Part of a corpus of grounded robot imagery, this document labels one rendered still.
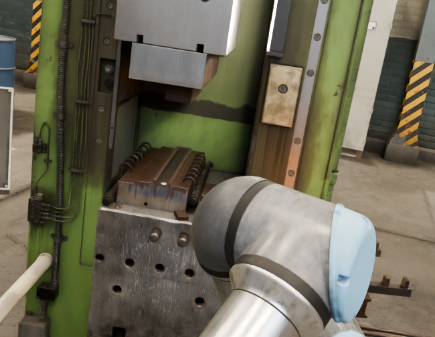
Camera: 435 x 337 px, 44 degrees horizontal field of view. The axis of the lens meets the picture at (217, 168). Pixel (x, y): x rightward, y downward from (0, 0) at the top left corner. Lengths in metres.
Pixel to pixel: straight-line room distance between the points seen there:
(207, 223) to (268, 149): 0.99
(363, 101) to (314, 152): 5.11
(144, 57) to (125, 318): 0.75
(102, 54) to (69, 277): 0.73
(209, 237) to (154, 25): 0.90
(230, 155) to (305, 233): 1.42
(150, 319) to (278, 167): 0.58
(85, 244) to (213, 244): 1.20
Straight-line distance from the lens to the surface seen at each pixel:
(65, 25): 1.65
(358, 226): 0.57
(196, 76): 1.45
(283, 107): 1.57
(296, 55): 1.57
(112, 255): 1.57
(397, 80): 7.34
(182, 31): 1.44
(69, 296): 1.91
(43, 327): 1.93
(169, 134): 1.98
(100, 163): 1.70
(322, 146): 1.62
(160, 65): 1.46
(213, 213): 0.63
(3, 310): 1.60
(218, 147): 1.97
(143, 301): 1.61
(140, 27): 1.46
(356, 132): 6.78
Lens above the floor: 1.47
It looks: 16 degrees down
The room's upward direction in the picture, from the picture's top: 9 degrees clockwise
